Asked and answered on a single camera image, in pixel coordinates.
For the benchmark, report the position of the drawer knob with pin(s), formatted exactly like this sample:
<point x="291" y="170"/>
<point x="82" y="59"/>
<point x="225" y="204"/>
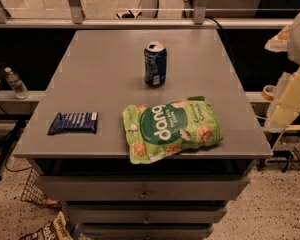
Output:
<point x="146" y="221"/>
<point x="144" y="196"/>

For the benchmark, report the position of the middle drawer knob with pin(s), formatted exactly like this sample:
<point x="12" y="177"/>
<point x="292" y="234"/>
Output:
<point x="146" y="221"/>

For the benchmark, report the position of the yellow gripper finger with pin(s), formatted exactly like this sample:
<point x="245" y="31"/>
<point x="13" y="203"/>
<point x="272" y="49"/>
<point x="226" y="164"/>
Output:
<point x="285" y="107"/>

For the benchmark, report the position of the dark blue snack bar wrapper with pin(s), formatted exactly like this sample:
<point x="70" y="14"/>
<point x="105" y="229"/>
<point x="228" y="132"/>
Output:
<point x="83" y="122"/>

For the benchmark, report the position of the grey drawer cabinet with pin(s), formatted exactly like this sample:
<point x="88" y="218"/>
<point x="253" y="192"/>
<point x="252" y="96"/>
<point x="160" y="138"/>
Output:
<point x="103" y="71"/>

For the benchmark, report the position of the black stand leg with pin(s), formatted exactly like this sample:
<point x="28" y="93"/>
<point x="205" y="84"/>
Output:
<point x="7" y="142"/>

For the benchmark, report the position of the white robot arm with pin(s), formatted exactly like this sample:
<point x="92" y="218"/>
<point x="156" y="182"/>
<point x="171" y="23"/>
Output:
<point x="287" y="40"/>

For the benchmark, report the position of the brown snack bag on floor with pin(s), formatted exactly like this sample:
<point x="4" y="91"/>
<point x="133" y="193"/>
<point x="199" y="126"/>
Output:
<point x="53" y="230"/>

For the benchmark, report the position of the top drawer knob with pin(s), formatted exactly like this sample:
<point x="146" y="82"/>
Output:
<point x="144" y="196"/>

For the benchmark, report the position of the blue pepsi can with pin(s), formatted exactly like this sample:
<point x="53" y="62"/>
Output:
<point x="155" y="55"/>

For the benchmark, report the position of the roll of masking tape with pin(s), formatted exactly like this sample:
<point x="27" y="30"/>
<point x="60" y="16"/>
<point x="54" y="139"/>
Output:
<point x="268" y="92"/>

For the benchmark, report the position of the clear plastic water bottle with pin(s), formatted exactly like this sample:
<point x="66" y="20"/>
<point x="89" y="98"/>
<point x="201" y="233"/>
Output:
<point x="16" y="84"/>

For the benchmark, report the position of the wire mesh basket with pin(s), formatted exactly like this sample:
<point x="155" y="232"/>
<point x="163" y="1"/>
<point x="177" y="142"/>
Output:
<point x="34" y="195"/>

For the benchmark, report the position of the green dang chips bag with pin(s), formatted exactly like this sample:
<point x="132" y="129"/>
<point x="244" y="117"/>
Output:
<point x="154" y="133"/>

